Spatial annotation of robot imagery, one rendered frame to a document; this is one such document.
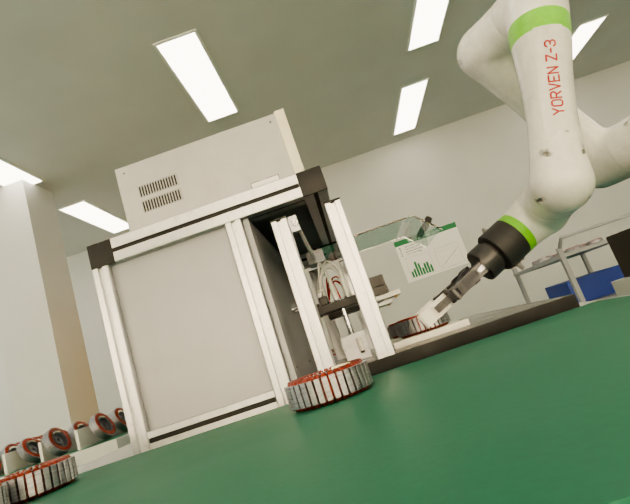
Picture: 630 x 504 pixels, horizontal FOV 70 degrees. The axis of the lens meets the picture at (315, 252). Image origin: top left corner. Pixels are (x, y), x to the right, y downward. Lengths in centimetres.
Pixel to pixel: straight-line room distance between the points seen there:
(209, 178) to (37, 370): 404
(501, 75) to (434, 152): 570
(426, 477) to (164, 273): 69
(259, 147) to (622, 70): 753
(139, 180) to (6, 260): 420
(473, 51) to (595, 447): 109
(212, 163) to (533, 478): 90
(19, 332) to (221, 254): 428
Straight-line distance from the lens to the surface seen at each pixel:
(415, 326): 92
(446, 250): 651
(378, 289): 94
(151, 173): 105
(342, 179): 669
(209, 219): 82
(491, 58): 122
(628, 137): 125
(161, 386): 84
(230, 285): 80
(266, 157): 98
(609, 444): 20
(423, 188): 670
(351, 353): 93
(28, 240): 511
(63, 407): 476
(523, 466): 20
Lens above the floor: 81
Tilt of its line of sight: 12 degrees up
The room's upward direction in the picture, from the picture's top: 19 degrees counter-clockwise
